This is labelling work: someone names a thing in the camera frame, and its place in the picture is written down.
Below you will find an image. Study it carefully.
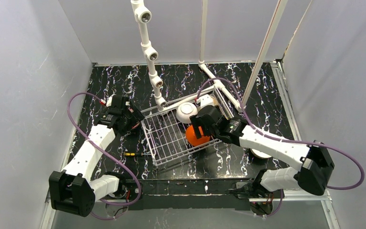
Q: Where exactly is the white wire dish rack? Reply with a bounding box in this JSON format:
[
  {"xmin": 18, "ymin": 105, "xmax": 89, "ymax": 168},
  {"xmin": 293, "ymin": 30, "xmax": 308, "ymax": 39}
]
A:
[{"xmin": 141, "ymin": 94, "xmax": 222, "ymax": 167}]

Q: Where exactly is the pale grey bowl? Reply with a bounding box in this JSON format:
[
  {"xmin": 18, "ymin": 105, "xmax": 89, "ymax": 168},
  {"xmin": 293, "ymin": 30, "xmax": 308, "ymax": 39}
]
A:
[{"xmin": 176, "ymin": 102, "xmax": 198, "ymax": 124}]

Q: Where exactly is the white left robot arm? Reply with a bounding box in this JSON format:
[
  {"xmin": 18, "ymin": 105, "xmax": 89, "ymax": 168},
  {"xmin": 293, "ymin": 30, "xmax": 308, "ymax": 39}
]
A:
[{"xmin": 49, "ymin": 94, "xmax": 144, "ymax": 217}]

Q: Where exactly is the beige bowl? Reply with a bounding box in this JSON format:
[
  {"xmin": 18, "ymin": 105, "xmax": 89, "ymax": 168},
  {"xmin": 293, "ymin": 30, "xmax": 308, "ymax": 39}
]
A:
[{"xmin": 211, "ymin": 96, "xmax": 219, "ymax": 107}]

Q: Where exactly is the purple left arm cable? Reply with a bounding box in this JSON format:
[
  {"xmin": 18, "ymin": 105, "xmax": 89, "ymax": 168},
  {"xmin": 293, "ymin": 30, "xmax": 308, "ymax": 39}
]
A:
[{"xmin": 67, "ymin": 92, "xmax": 142, "ymax": 221}]

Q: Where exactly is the white PVC pipe frame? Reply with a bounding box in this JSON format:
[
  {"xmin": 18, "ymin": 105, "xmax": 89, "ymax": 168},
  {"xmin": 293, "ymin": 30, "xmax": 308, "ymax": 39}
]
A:
[{"xmin": 127, "ymin": 0, "xmax": 290, "ymax": 111}]

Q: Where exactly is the white bowl with tan outside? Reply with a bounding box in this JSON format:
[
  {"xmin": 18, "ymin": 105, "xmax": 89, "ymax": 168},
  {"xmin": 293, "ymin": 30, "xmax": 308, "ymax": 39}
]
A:
[{"xmin": 250, "ymin": 149, "xmax": 271, "ymax": 159}]

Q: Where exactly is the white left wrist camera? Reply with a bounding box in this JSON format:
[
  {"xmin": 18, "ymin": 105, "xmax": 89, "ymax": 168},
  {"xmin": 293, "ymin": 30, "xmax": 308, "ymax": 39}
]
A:
[{"xmin": 105, "ymin": 95, "xmax": 113, "ymax": 107}]

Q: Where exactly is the white bowl with brown outside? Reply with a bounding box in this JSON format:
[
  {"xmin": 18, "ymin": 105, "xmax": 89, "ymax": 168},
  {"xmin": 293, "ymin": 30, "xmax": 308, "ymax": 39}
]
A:
[{"xmin": 185, "ymin": 125, "xmax": 211, "ymax": 146}]

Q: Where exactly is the yellow handled screwdriver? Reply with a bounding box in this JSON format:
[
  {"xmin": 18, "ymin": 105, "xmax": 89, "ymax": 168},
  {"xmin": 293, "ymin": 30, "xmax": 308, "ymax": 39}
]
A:
[{"xmin": 123, "ymin": 152, "xmax": 152, "ymax": 156}]

